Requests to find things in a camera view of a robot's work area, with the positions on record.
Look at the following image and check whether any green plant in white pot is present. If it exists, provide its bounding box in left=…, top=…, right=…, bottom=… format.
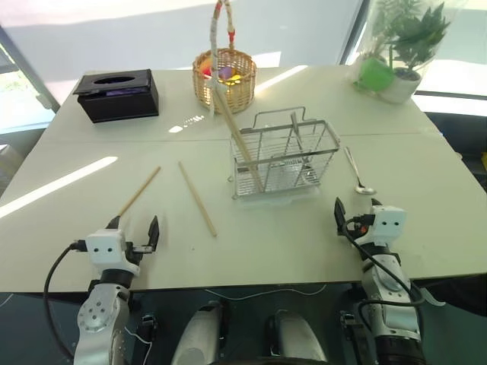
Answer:
left=378, top=2, right=452, bottom=104

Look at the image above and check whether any metal wire cutlery rack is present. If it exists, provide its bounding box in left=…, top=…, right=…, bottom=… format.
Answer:
left=228, top=106, right=341, bottom=202

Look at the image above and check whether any metal spoon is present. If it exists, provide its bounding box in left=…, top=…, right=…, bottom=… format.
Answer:
left=343, top=146, right=377, bottom=196

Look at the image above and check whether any thin white wire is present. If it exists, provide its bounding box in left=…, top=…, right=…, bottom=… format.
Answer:
left=203, top=284, right=329, bottom=302

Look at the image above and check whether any wicker basket with handle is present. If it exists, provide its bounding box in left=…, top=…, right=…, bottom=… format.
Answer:
left=191, top=0, right=258, bottom=117

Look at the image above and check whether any grey rounded shell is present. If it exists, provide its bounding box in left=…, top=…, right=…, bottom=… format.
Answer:
left=170, top=300, right=231, bottom=365
left=265, top=309, right=329, bottom=365

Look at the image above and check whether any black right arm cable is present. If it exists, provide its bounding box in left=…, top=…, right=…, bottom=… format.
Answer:
left=339, top=214, right=426, bottom=317

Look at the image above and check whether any wooden chopstick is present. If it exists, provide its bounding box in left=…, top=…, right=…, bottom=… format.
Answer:
left=118, top=166, right=162, bottom=217
left=177, top=161, right=218, bottom=238
left=215, top=85, right=265, bottom=192

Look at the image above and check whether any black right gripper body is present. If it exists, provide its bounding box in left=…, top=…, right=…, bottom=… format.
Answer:
left=344, top=214, right=377, bottom=246

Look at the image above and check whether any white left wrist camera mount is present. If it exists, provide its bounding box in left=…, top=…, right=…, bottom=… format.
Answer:
left=84, top=228, right=141, bottom=275

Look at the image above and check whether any green plant in green wrap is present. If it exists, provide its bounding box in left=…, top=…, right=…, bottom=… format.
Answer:
left=352, top=0, right=412, bottom=93

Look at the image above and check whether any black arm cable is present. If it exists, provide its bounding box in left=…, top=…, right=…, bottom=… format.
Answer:
left=339, top=214, right=426, bottom=317
left=43, top=239, right=93, bottom=360

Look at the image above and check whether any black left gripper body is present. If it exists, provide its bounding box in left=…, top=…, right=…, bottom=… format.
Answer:
left=123, top=243, right=154, bottom=268

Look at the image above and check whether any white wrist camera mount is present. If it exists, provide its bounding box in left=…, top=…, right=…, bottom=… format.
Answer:
left=370, top=205, right=406, bottom=248
left=84, top=228, right=141, bottom=275

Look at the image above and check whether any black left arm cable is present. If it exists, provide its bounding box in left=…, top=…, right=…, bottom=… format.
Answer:
left=43, top=239, right=93, bottom=360

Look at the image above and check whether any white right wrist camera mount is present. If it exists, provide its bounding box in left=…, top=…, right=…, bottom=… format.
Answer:
left=370, top=205, right=406, bottom=248

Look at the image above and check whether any black tissue box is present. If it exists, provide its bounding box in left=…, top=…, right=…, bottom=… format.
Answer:
left=72, top=68, right=161, bottom=124

